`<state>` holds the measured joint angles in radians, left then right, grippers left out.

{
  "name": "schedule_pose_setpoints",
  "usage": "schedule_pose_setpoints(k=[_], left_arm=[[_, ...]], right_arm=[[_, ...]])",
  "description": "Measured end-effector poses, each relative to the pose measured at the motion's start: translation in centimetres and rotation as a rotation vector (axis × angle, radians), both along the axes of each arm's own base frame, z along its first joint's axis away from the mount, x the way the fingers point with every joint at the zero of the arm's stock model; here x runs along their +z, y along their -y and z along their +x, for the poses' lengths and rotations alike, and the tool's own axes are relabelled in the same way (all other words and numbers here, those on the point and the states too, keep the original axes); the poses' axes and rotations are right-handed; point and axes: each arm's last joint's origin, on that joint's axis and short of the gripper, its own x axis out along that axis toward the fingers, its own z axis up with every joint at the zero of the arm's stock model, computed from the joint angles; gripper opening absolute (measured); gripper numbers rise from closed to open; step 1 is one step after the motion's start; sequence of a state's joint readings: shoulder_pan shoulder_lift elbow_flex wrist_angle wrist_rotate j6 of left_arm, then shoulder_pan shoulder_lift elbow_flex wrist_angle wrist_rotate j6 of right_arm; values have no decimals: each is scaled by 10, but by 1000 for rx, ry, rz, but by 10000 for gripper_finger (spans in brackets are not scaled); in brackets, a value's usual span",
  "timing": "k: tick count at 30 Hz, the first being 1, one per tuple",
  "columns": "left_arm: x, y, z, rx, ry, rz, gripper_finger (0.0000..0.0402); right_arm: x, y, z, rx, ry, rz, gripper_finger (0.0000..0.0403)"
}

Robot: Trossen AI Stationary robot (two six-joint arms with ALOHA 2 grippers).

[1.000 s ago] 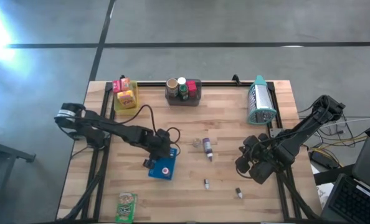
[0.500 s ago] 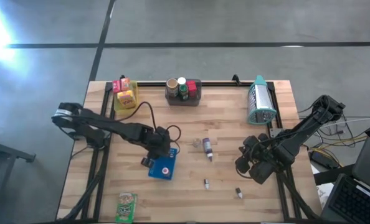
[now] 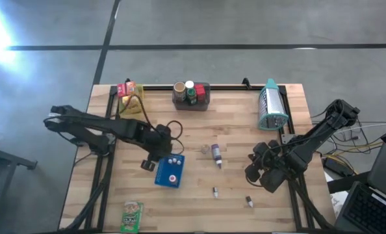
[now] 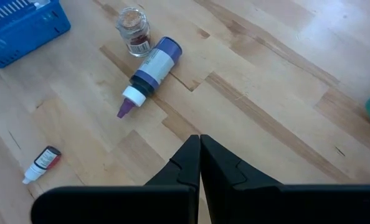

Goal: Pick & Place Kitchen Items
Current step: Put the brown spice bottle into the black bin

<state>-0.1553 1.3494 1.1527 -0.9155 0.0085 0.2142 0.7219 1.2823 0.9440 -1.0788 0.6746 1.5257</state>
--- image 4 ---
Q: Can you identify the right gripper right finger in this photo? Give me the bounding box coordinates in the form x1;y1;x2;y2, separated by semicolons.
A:
199;134;370;224

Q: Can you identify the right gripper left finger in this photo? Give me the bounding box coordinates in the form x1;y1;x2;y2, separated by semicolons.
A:
31;134;201;224

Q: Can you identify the small black food colouring bottle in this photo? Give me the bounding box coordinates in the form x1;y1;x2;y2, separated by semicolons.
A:
22;145;62;185

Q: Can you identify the purple icing bottle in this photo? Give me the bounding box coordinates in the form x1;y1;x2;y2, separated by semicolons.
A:
116;36;183;119

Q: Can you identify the small glass sprinkles jar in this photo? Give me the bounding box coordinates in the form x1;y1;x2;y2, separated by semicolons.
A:
115;6;153;58

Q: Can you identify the blue plastic basket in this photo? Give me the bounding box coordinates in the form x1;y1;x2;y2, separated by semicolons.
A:
0;0;72;69

